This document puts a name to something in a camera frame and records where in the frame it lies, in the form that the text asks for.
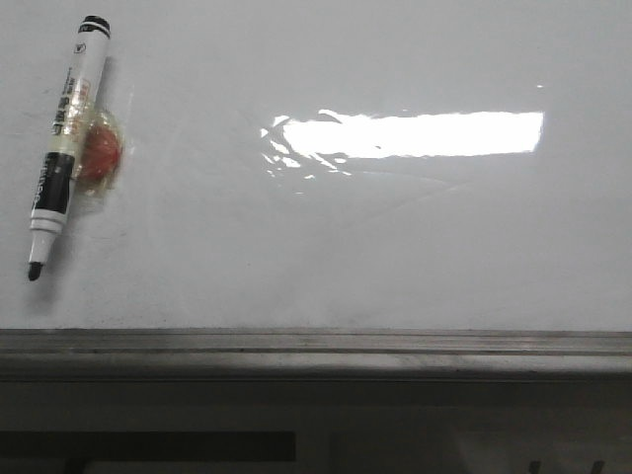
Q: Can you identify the red magnet taped to marker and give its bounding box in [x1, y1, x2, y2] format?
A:
[74, 108, 124, 198]

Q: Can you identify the black and white marker pen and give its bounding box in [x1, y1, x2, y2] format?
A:
[28, 15, 111, 281]

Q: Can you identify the white whiteboard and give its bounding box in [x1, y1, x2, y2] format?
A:
[1, 1, 631, 331]

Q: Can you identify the grey aluminium whiteboard frame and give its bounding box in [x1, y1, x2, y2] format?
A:
[1, 328, 631, 381]

